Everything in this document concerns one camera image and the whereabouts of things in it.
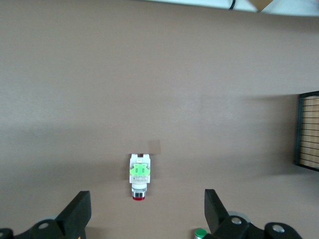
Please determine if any brown cardboard box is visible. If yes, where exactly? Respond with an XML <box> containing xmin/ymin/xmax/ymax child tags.
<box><xmin>248</xmin><ymin>0</ymin><xmax>273</xmax><ymax>12</ymax></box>

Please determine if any red push button switch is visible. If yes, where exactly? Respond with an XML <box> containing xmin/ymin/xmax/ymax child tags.
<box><xmin>129</xmin><ymin>153</ymin><xmax>152</xmax><ymax>201</ymax></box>

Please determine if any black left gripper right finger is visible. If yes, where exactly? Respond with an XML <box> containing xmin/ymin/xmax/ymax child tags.
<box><xmin>203</xmin><ymin>189</ymin><xmax>303</xmax><ymax>239</ymax></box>

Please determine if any wooden shelf with wire sides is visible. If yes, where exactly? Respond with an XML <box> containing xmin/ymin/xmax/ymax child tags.
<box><xmin>293</xmin><ymin>91</ymin><xmax>319</xmax><ymax>173</ymax></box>

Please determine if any green push button switch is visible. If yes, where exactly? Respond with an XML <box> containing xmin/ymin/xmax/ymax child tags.
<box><xmin>193</xmin><ymin>228</ymin><xmax>209</xmax><ymax>239</ymax></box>

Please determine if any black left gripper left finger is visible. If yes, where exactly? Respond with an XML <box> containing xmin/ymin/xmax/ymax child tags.
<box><xmin>0</xmin><ymin>191</ymin><xmax>92</xmax><ymax>239</ymax></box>

